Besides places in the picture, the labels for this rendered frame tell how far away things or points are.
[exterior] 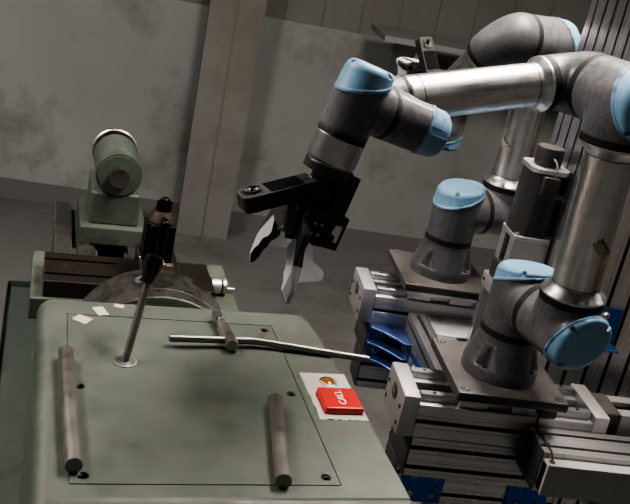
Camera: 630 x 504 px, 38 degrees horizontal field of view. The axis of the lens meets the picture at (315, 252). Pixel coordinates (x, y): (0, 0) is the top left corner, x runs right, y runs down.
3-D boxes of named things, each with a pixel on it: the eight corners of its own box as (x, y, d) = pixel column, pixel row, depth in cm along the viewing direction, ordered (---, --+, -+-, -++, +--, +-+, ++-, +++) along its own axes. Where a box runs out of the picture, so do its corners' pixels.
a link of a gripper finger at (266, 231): (276, 268, 144) (308, 240, 138) (244, 260, 141) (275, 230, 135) (275, 252, 146) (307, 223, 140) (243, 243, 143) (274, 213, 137)
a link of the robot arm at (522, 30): (508, 39, 197) (391, 150, 236) (545, 44, 202) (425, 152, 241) (493, -5, 201) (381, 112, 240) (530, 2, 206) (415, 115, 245)
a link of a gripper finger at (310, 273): (325, 307, 130) (330, 245, 133) (290, 298, 127) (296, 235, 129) (313, 310, 132) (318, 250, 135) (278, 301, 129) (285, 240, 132)
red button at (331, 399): (362, 420, 136) (365, 408, 136) (324, 419, 135) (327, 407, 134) (350, 398, 142) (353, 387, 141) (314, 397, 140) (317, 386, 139)
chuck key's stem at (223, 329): (208, 319, 156) (224, 352, 146) (210, 307, 155) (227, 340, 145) (220, 319, 157) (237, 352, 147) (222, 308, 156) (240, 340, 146)
